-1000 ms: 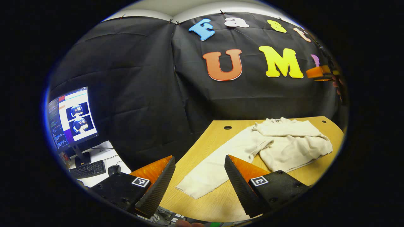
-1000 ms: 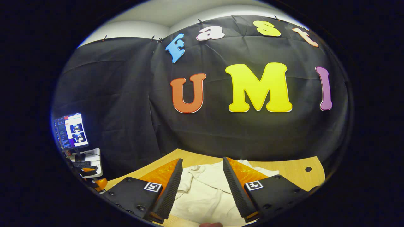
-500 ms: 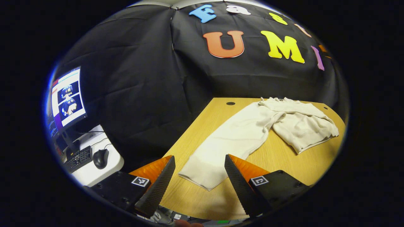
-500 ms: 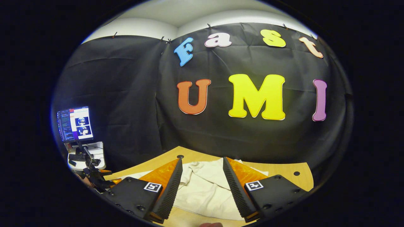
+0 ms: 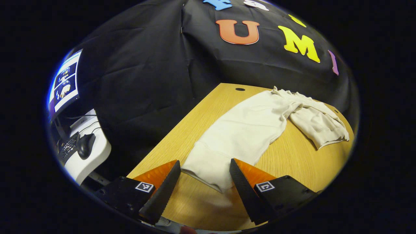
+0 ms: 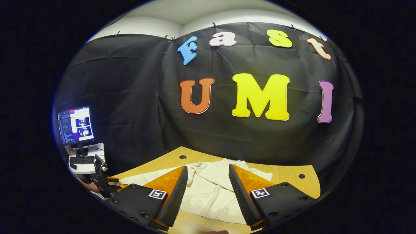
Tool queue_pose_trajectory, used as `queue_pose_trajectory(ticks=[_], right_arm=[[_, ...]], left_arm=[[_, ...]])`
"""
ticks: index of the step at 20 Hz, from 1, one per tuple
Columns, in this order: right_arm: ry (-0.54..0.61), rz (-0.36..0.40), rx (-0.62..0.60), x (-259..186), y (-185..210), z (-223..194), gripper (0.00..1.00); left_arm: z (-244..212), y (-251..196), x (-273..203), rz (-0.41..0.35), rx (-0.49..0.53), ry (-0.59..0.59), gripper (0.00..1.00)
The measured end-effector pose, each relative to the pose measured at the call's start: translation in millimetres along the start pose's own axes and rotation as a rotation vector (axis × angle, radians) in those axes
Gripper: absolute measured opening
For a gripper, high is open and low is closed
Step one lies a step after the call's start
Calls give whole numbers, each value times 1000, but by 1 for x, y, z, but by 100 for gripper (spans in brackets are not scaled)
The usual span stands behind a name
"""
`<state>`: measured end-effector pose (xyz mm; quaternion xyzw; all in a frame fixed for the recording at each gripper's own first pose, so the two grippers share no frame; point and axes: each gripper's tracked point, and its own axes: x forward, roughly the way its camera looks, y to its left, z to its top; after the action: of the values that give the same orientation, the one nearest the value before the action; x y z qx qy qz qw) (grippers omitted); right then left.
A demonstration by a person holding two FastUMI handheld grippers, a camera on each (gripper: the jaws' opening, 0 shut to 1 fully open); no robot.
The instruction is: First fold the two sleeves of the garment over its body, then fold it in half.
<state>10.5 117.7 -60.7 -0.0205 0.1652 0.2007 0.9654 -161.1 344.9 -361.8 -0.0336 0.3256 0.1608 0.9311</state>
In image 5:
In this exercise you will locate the black computer mouse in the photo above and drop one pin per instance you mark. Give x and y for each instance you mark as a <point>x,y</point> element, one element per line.
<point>85,145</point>

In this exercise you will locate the black keyboard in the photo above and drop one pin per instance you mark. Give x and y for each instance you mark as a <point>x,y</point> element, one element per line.
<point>67,148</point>

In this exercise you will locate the cream knit sweater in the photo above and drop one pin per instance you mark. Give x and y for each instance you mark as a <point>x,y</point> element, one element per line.
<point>247,130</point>

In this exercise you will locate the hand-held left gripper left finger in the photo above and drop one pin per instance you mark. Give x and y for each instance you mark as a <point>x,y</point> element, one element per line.
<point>162,195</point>

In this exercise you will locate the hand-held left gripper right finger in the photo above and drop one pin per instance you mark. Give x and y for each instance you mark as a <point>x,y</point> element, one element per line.
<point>247,195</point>

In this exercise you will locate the white side desk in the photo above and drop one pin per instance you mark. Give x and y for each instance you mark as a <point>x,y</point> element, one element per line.
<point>92,161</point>

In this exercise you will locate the black backdrop cloth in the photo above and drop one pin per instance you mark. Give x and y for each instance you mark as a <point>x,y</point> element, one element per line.
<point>146,81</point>

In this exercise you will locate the computer monitor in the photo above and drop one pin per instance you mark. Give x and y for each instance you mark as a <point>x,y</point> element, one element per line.
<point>63,84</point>

